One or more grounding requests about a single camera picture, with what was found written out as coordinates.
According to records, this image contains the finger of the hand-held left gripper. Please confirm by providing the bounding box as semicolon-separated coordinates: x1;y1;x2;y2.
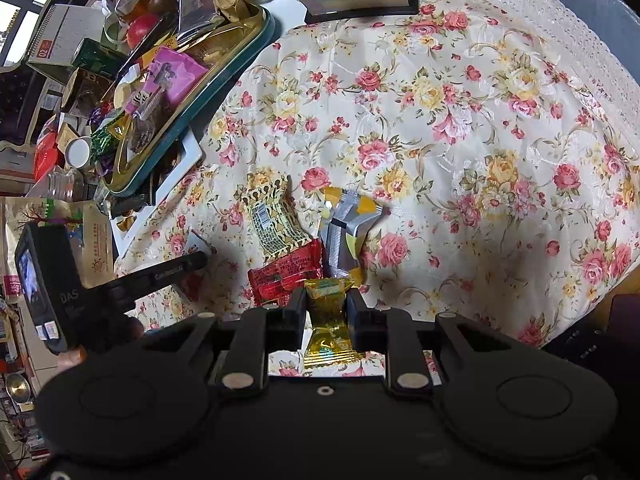
116;251;208;308

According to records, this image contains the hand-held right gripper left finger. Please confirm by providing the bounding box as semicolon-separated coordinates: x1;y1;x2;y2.
142;287;308;400

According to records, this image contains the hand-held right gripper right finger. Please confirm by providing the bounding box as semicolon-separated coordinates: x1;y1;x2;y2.
347;289;516;397

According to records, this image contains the gold foil candy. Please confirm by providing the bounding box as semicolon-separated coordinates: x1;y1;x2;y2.
302;277;359;369

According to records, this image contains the red white snack packet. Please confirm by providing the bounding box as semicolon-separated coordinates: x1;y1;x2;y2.
177;230;219;303

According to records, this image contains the silver yellow snack packet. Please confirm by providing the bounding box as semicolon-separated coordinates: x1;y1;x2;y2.
320;187;392;282

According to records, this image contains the gold black patterned packet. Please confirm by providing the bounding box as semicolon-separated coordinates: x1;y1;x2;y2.
242;175;311;262

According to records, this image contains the person's left hand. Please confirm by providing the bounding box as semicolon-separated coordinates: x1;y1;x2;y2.
57;317;146;368

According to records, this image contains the kraft paper bag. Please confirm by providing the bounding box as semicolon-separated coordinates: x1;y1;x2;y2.
2;197;117;292

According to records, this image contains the small clear cookie jar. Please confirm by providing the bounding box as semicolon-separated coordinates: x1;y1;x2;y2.
30;169;84;202

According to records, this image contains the white rectangular tray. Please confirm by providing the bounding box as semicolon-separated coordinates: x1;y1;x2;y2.
112;127;204;232

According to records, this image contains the white cup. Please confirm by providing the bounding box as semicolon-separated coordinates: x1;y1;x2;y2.
66;136;94;169

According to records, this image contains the pink snack packet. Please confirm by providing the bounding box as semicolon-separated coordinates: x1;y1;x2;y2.
149;47;209;107

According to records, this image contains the large teal tin tray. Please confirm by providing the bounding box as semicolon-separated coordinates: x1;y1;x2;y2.
102;2;276;197

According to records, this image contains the red apple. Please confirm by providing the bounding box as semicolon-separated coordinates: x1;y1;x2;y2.
126;14;162;49

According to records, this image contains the spiral desk calendar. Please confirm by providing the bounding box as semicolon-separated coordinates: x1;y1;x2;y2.
27;4;104;69

